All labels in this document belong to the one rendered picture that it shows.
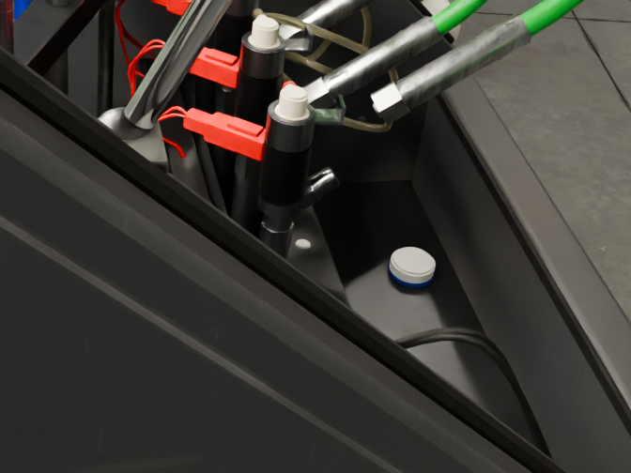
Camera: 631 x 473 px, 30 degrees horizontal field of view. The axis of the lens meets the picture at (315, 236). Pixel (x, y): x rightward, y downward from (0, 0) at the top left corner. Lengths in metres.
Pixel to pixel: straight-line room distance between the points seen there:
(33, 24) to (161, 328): 0.51
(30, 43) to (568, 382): 0.43
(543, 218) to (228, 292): 0.66
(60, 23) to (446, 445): 0.50
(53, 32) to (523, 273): 0.40
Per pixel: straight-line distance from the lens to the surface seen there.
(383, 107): 0.68
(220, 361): 0.29
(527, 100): 2.99
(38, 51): 0.75
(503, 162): 0.97
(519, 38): 0.68
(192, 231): 0.28
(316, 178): 0.71
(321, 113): 0.68
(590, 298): 0.86
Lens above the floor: 1.48
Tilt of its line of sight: 38 degrees down
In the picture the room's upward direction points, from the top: 9 degrees clockwise
